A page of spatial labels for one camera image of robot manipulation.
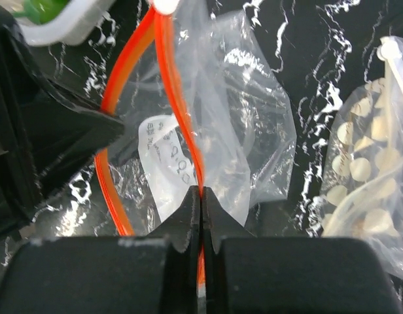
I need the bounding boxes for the white perforated plastic basket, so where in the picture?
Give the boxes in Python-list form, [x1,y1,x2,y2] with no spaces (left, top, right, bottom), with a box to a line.
[17,1,113,46]

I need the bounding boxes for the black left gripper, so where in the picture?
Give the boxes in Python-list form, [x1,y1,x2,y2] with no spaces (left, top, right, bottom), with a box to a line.
[0,5,124,239]

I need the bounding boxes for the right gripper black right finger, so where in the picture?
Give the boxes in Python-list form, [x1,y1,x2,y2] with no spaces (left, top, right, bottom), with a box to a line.
[201,188,403,313]

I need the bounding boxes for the clear zip bag orange zipper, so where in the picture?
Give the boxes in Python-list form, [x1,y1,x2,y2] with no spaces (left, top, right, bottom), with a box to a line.
[93,0,297,288]

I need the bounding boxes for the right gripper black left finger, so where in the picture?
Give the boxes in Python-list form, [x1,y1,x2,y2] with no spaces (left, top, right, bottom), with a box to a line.
[0,186,201,313]

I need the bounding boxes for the green toy lime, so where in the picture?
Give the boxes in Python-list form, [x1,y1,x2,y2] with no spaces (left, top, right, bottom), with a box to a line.
[12,0,70,25]

